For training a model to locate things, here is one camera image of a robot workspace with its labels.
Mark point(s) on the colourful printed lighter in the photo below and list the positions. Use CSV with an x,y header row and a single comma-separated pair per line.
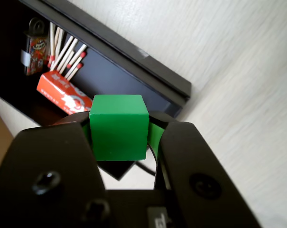
x,y
36,57

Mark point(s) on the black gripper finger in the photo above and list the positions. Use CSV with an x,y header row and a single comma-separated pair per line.
x,y
46,154
193,166

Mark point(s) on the black cardboard box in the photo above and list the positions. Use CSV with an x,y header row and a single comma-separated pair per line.
x,y
110,78

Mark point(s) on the green wooden cube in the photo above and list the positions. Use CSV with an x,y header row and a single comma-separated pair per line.
x,y
119,128

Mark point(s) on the red matchbox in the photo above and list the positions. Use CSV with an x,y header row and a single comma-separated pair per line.
x,y
60,92

